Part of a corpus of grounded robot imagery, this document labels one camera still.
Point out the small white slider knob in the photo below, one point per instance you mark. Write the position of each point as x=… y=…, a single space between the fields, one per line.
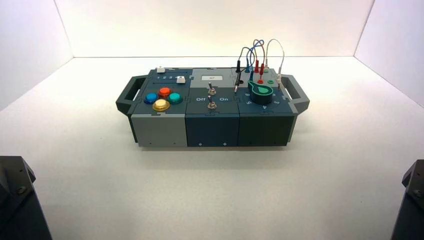
x=180 y=80
x=160 y=69

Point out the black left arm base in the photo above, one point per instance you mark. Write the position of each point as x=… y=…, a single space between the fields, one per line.
x=16 y=205

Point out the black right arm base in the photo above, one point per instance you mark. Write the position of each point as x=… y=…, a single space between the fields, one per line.
x=412 y=212

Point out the dark grey modular control box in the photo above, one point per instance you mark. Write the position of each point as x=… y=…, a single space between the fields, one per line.
x=212 y=129

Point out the teal round push button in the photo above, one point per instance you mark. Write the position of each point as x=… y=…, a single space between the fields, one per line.
x=174 y=97

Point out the yellow round push button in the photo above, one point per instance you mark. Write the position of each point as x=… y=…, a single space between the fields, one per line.
x=161 y=105

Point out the green rotary dial knob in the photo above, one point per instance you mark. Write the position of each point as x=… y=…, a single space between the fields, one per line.
x=260 y=94

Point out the orange round push button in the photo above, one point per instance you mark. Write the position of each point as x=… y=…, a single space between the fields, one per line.
x=164 y=91

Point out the blue round push button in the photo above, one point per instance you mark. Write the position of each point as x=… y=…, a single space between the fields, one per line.
x=151 y=97

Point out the metal toggle switch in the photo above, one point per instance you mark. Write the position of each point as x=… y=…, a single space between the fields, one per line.
x=211 y=105
x=211 y=90

